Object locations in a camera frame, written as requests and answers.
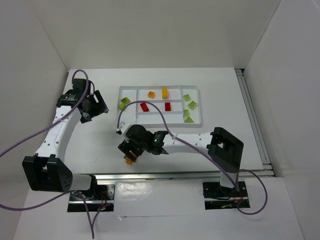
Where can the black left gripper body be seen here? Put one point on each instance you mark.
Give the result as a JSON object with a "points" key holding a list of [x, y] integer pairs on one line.
{"points": [[94, 106]]}

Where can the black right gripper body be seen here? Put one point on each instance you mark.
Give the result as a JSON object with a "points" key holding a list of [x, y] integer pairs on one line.
{"points": [[129, 150]]}

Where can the orange yellow lego cross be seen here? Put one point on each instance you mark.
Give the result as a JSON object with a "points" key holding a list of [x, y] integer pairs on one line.
{"points": [[130, 158]]}

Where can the light green lego brick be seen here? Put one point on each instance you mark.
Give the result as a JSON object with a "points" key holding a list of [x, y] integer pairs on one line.
{"points": [[125, 100]]}

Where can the red lego with green top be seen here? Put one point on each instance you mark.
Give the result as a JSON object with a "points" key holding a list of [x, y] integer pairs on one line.
{"points": [[144, 107]]}

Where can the small yellow lego brick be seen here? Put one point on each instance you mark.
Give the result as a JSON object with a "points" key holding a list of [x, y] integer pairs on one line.
{"points": [[151, 95]]}

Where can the red lego brick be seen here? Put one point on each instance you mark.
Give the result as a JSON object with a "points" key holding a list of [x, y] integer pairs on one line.
{"points": [[167, 106]]}

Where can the yellow tall lego brick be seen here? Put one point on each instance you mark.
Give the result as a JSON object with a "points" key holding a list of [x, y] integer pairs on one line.
{"points": [[165, 93]]}

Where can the green lego brick bin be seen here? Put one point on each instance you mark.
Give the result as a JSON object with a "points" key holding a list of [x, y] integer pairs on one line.
{"points": [[192, 105], [188, 120]]}

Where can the dark green lego brick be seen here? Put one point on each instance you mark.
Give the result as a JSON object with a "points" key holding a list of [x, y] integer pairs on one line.
{"points": [[122, 106]]}

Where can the pale green large lego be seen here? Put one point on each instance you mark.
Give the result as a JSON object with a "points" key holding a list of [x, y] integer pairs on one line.
{"points": [[186, 113]]}

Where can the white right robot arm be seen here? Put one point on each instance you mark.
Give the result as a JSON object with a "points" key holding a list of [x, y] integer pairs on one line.
{"points": [[220, 147]]}

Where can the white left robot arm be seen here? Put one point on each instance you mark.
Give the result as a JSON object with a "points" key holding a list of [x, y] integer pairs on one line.
{"points": [[45, 170]]}

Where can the white divided sorting tray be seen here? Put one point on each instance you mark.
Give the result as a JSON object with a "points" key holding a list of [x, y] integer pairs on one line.
{"points": [[133, 114]]}

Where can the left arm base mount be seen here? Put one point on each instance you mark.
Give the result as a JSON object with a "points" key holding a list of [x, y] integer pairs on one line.
{"points": [[101, 198]]}

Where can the aluminium rail front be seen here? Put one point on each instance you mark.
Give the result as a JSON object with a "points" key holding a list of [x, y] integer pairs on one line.
{"points": [[156, 176]]}

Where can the aluminium rail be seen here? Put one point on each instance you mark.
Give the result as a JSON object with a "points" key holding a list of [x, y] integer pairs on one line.
{"points": [[262, 149], [156, 176]]}

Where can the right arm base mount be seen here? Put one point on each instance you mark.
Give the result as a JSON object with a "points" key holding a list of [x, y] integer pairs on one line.
{"points": [[217, 197]]}

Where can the aluminium rail right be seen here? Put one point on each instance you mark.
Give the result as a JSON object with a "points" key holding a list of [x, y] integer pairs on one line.
{"points": [[262, 149]]}

